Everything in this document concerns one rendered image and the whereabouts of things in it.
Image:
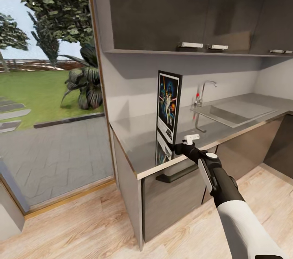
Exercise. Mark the cabinet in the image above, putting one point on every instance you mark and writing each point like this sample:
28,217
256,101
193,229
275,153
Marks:
191,27
274,31

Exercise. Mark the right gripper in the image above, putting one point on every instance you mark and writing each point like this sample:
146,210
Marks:
182,148

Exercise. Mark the dishwasher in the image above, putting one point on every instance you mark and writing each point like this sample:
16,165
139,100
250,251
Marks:
170,194

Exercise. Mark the drop in sink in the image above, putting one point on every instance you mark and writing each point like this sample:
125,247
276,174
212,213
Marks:
231,112

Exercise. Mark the poster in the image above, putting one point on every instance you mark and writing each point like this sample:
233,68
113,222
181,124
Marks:
168,100

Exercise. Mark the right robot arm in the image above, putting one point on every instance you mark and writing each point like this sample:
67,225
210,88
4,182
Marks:
246,237

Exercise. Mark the fixed window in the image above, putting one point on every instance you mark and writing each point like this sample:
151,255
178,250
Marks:
54,136

